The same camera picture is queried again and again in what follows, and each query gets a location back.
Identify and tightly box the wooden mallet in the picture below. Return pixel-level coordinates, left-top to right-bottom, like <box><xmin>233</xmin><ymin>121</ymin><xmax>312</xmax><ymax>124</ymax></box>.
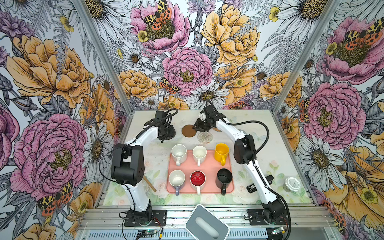
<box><xmin>143</xmin><ymin>176</ymin><xmax>157</xmax><ymax>192</ymax></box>

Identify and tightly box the yellow mug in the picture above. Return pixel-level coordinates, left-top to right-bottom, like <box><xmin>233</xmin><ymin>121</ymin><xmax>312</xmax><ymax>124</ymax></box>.
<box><xmin>214</xmin><ymin>143</ymin><xmax>230</xmax><ymax>166</ymax></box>

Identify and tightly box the white patterned round coaster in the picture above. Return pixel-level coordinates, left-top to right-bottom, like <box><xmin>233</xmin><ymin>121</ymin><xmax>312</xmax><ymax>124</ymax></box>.
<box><xmin>198</xmin><ymin>132</ymin><xmax>213</xmax><ymax>144</ymax></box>

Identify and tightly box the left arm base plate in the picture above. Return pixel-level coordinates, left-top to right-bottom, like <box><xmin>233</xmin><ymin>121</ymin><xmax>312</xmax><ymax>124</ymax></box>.
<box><xmin>123</xmin><ymin>210</ymin><xmax>168</xmax><ymax>227</ymax></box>

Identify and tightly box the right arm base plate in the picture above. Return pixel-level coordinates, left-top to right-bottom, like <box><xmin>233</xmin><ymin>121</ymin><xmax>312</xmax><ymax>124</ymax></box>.
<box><xmin>243</xmin><ymin>209</ymin><xmax>289</xmax><ymax>226</ymax></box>

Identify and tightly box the dark brown round coaster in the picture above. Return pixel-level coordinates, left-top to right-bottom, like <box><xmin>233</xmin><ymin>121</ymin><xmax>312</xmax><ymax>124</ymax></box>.
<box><xmin>182</xmin><ymin>125</ymin><xmax>197</xmax><ymax>138</ymax></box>

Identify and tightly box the black mug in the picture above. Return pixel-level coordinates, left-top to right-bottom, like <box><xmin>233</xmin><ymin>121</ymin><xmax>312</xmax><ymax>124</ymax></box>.
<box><xmin>216</xmin><ymin>169</ymin><xmax>233</xmax><ymax>196</ymax></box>

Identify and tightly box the black stapler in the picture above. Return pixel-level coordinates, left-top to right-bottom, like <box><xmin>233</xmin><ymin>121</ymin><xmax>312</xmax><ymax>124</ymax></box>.
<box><xmin>246</xmin><ymin>175</ymin><xmax>274</xmax><ymax>194</ymax></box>

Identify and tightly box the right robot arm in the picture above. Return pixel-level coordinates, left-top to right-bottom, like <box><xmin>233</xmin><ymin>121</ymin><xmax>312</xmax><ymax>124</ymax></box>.
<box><xmin>193</xmin><ymin>105</ymin><xmax>292</xmax><ymax>226</ymax></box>

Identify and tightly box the white mug purple handle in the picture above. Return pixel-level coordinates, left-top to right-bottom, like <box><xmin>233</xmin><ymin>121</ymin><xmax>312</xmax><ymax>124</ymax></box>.
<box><xmin>169</xmin><ymin>170</ymin><xmax>186</xmax><ymax>196</ymax></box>

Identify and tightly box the white mug back middle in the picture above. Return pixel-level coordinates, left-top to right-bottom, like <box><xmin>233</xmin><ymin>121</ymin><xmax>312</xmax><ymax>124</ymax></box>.
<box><xmin>193</xmin><ymin>146</ymin><xmax>208</xmax><ymax>167</ymax></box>

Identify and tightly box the red inside white mug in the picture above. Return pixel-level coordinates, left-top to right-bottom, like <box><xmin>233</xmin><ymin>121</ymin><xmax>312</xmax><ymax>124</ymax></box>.
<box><xmin>190</xmin><ymin>171</ymin><xmax>206</xmax><ymax>195</ymax></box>

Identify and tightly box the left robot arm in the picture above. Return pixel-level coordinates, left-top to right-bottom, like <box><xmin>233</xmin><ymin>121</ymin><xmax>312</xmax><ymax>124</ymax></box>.
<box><xmin>111</xmin><ymin>109</ymin><xmax>179</xmax><ymax>226</ymax></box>

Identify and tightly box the pink tray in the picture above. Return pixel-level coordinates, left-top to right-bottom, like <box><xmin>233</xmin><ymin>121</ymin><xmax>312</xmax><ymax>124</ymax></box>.
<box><xmin>167</xmin><ymin>150</ymin><xmax>232</xmax><ymax>195</ymax></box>

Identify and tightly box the white mug back left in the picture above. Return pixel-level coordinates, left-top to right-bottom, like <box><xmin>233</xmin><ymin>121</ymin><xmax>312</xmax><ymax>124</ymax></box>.
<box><xmin>171</xmin><ymin>144</ymin><xmax>188</xmax><ymax>167</ymax></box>

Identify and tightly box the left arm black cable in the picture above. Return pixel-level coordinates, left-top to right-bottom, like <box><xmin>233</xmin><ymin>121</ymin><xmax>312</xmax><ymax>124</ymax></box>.
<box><xmin>98</xmin><ymin>108</ymin><xmax>180</xmax><ymax>211</ymax></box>

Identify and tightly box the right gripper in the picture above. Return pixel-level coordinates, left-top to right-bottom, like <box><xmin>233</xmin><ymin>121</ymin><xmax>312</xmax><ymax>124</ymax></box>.
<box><xmin>192</xmin><ymin>117</ymin><xmax>214</xmax><ymax>132</ymax></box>

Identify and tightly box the grey tissue box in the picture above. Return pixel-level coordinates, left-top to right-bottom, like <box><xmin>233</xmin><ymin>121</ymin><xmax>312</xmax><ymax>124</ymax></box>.
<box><xmin>185</xmin><ymin>204</ymin><xmax>230</xmax><ymax>240</ymax></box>

